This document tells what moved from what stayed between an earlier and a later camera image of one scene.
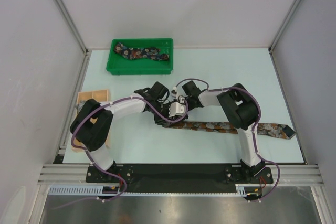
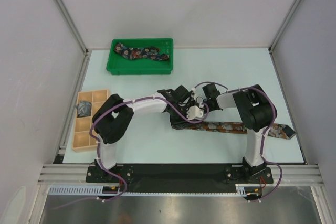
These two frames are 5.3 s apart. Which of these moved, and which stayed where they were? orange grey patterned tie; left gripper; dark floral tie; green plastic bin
Moved: left gripper
Stayed: orange grey patterned tie; green plastic bin; dark floral tie
